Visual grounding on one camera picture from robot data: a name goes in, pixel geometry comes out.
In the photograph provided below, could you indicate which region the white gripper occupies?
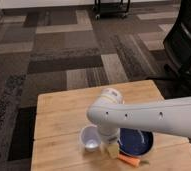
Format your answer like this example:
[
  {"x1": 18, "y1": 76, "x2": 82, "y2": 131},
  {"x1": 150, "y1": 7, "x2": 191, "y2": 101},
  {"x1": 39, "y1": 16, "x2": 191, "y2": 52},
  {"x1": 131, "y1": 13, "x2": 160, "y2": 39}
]
[{"x1": 98, "y1": 126, "x2": 120, "y2": 159}]

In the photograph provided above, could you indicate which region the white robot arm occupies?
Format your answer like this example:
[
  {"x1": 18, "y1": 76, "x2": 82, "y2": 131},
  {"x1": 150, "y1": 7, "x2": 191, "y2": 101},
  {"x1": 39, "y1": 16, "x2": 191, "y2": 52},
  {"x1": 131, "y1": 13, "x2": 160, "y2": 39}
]
[{"x1": 87, "y1": 88, "x2": 191, "y2": 156}]

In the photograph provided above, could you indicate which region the white ceramic cup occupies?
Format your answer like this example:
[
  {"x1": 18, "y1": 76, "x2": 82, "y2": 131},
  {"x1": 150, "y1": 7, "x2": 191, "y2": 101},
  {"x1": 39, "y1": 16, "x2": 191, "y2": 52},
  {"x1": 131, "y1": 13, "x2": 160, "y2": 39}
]
[{"x1": 80, "y1": 125, "x2": 101, "y2": 152}]

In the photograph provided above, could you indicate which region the dark blue plate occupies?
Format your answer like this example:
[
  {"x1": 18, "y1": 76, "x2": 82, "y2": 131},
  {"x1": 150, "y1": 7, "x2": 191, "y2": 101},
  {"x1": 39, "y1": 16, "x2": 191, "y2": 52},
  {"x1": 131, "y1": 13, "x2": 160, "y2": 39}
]
[{"x1": 118, "y1": 128, "x2": 154, "y2": 157}]

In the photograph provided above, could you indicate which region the black office chair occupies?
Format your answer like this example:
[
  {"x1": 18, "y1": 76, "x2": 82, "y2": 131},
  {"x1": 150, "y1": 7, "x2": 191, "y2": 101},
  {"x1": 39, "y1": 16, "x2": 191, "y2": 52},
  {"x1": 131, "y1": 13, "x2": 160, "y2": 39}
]
[{"x1": 150, "y1": 0, "x2": 191, "y2": 99}]

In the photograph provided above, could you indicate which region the black rolling cart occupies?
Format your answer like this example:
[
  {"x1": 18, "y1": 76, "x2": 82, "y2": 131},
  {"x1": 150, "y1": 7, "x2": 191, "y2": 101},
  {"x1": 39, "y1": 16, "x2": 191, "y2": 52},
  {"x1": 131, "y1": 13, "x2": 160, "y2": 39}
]
[{"x1": 92, "y1": 0, "x2": 131, "y2": 20}]

